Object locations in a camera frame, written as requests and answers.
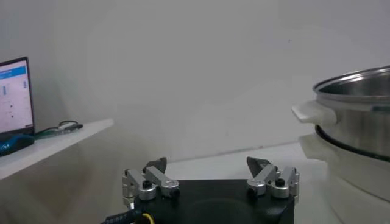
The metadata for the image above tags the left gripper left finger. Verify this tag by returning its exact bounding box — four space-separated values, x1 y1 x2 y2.
121 156 181 209

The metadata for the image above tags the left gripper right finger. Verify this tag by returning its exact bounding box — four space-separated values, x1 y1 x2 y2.
246 156 301 203

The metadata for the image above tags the steel steamer basket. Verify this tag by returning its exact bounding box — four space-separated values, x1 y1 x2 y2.
291 65 390 162

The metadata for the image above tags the white electric cooker base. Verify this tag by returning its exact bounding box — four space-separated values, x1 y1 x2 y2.
297 133 390 224

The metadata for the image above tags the white side table with tools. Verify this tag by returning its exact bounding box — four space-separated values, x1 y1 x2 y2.
0 117 115 181

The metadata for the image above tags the blue case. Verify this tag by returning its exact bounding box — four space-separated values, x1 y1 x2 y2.
0 133 35 158

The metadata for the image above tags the green handled tool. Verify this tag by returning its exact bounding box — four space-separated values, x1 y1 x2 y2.
34 125 77 140

